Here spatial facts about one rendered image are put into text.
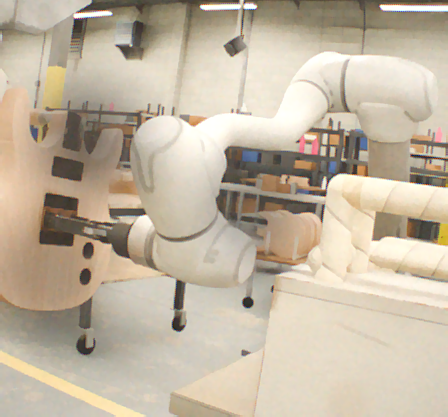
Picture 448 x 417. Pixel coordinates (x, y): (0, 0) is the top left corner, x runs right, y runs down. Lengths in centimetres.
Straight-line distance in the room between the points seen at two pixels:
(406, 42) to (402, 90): 1118
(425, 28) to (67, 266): 1155
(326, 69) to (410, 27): 1121
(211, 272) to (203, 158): 18
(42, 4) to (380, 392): 81
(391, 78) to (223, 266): 56
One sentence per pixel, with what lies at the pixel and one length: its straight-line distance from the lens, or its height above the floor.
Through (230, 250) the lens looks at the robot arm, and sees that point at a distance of 88.
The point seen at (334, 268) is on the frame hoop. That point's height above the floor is 112.
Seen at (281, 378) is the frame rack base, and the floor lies 99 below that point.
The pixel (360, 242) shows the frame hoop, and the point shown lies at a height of 114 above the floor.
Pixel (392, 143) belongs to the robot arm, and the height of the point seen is 129.
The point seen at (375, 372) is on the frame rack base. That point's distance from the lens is 58.
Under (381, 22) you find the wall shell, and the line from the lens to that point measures 1263.
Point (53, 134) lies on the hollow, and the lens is 116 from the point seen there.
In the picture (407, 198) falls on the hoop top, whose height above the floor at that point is 120.
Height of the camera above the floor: 121
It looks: 3 degrees down
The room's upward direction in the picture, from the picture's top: 7 degrees clockwise
